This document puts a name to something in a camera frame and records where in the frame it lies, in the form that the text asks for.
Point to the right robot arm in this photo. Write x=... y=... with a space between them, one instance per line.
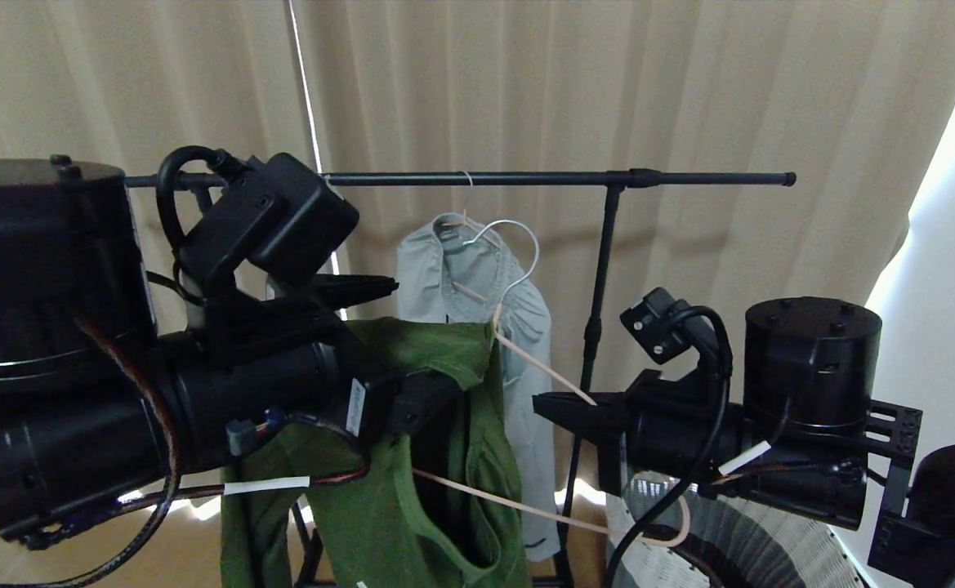
x=812 y=359

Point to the pale grey shorts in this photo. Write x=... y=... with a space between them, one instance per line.
x=526 y=327

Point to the black clothes rack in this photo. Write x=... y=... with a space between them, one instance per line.
x=526 y=177

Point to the beige curtain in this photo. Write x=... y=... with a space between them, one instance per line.
x=608 y=82

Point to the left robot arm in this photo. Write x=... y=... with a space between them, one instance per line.
x=36 y=269

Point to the green garment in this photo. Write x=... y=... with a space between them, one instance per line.
x=379 y=523

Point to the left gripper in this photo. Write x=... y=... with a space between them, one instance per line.
x=240 y=400

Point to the white laundry basket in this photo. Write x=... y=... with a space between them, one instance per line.
x=755 y=547

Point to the pink clothes hanger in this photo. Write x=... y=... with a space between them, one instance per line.
x=465 y=196
x=542 y=369

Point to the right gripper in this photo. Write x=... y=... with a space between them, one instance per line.
x=689 y=441

